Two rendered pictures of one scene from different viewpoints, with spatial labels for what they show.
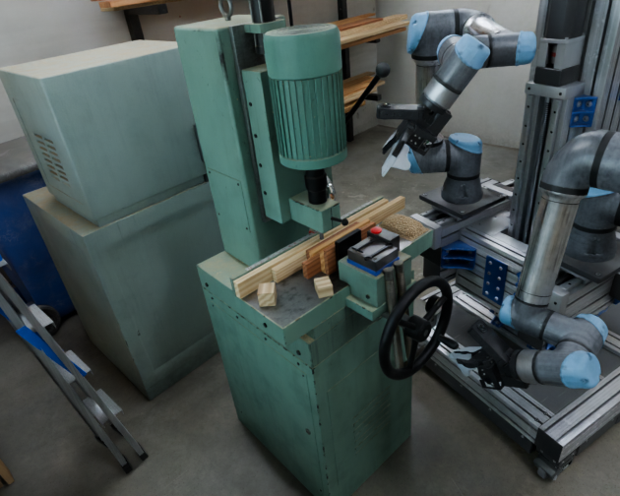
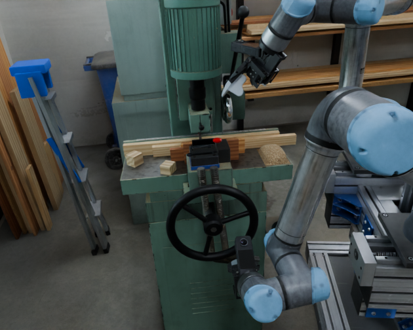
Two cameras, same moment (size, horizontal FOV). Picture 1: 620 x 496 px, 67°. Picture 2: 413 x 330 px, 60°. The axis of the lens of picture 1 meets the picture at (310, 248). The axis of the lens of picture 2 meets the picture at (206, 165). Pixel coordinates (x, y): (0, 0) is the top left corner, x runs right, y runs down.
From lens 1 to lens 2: 77 cm
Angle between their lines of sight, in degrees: 30
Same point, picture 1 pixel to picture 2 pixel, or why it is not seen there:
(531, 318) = (275, 250)
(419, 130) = (254, 65)
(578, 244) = (412, 224)
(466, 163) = not seen: hidden behind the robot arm
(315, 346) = (151, 207)
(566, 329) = (288, 270)
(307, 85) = (176, 13)
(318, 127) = (183, 47)
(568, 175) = (314, 124)
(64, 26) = not seen: outside the picture
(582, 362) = (256, 293)
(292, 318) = (132, 177)
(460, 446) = not seen: outside the picture
